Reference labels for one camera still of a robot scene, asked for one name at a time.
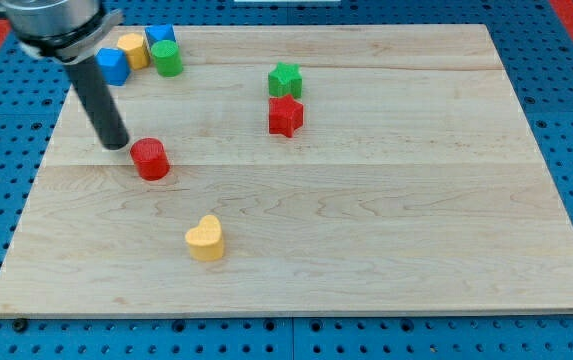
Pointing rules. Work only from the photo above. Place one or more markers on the red star block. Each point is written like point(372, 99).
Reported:
point(286, 115)

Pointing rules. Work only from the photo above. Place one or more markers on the wooden board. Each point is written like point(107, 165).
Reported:
point(415, 187)

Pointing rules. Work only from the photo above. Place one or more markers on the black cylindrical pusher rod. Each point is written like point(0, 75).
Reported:
point(94, 95)

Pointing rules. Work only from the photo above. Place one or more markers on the green star block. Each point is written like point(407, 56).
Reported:
point(285, 79)

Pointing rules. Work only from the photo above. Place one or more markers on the red cylinder block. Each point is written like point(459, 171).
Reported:
point(150, 159)

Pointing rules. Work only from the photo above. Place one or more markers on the blue cube block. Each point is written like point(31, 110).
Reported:
point(157, 33)

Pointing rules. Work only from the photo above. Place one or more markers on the green cylinder block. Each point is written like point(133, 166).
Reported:
point(166, 58)

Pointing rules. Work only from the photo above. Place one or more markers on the blue pentagon block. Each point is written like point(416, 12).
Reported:
point(114, 66)

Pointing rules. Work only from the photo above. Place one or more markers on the yellow heart block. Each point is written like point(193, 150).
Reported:
point(205, 241)

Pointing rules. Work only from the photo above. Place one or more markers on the yellow hexagon block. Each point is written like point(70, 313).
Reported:
point(136, 51)

